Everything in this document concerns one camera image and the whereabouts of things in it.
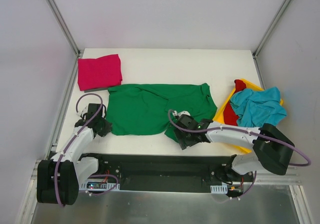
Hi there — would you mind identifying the left aluminium frame post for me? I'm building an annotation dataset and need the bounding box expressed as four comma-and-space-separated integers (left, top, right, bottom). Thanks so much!
46, 0, 81, 57

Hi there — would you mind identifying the aluminium frame post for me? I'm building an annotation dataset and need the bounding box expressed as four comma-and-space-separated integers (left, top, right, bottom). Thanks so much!
252, 0, 293, 59
46, 0, 81, 57

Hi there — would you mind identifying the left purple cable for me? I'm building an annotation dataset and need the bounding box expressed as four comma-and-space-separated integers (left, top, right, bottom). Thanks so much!
54, 93, 105, 207

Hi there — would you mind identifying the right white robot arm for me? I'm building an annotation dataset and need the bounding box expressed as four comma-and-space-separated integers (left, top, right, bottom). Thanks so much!
169, 111, 295, 181

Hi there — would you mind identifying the green t shirt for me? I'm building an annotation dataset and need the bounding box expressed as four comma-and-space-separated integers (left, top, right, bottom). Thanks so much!
106, 83, 217, 141

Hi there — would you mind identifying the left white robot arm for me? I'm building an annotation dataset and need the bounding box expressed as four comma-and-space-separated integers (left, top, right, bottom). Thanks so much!
36, 103, 112, 206

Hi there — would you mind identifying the yellow plastic tray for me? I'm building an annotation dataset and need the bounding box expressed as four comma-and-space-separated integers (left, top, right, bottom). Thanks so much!
212, 78, 285, 154

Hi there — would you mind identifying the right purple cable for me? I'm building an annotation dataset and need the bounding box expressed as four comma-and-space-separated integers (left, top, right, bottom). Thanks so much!
167, 109, 312, 166

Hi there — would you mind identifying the teal t shirt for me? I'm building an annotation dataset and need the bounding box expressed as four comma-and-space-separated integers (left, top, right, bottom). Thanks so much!
229, 87, 287, 127

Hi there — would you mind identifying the folded magenta t shirt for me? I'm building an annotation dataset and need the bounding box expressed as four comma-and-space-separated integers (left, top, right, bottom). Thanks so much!
77, 54, 123, 91

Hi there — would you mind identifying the right aluminium frame post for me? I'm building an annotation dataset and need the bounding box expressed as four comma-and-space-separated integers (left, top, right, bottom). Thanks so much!
252, 0, 293, 59

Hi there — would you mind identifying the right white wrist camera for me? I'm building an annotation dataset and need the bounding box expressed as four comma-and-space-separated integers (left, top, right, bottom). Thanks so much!
172, 111, 190, 118

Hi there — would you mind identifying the purple cable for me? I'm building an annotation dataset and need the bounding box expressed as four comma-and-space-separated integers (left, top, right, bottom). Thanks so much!
54, 93, 105, 207
167, 109, 312, 166

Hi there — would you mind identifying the red t shirt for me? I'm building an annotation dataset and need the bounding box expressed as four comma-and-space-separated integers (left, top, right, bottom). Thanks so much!
223, 79, 247, 126

